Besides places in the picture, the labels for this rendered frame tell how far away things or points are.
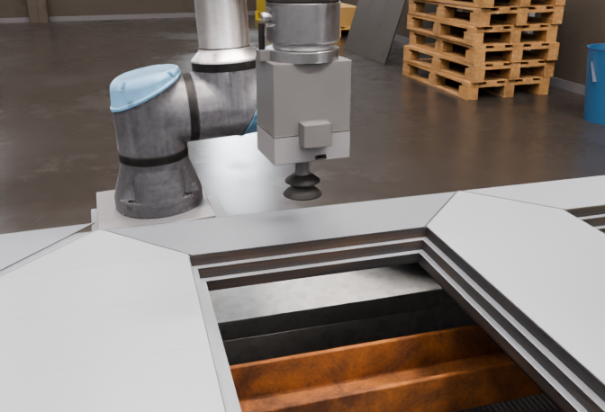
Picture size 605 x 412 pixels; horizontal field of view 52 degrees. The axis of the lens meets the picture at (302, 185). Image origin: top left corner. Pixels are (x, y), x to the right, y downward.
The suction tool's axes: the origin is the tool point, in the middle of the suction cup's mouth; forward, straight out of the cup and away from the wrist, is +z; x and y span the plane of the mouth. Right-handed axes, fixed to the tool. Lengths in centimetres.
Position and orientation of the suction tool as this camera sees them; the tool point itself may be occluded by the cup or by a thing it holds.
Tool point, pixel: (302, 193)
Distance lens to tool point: 69.7
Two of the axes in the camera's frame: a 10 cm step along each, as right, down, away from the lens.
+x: -3.4, -3.3, 8.8
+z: 0.0, 9.4, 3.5
